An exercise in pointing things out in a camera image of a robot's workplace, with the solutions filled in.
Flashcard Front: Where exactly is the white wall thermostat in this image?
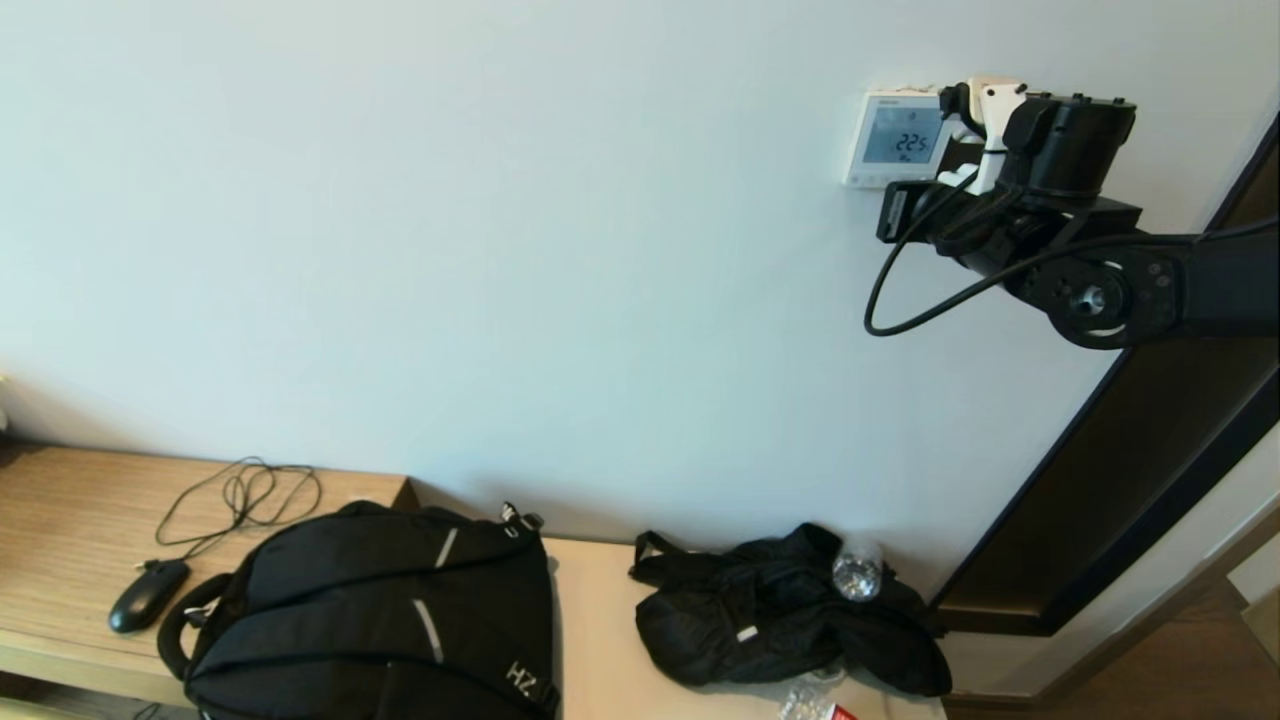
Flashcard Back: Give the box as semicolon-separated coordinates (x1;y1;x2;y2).
843;90;953;190

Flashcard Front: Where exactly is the clear plastic bottle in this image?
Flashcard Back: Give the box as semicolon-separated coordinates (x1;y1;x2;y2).
832;545;886;603

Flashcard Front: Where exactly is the small crumpled black bag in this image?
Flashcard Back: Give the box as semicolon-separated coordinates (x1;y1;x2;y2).
628;522;953;698

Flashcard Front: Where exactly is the clear plastic wrapper with red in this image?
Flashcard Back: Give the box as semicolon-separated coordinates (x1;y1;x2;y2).
778;675;861;720

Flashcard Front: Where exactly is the white low cabinet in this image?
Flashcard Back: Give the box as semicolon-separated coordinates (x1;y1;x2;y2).
405;480;946;720

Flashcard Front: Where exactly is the large black backpack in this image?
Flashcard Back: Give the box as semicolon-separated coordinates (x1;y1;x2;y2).
157;500;561;720

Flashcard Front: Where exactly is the black computer mouse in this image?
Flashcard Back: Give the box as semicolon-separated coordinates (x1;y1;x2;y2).
108;559;191;635

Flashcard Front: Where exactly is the wooden desk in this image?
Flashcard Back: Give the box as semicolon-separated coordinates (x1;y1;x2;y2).
0;445;421;711

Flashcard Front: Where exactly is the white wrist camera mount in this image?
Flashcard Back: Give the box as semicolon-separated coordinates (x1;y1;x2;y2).
937;77;1028;196

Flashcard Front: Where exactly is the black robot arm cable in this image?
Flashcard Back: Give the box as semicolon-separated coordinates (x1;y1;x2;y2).
864;172;1280;338

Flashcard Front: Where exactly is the dark brown door frame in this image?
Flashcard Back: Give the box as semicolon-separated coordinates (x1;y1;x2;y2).
930;115;1280;638

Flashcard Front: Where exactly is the black mouse cable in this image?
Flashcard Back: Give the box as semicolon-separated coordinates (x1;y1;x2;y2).
155;458;323;571

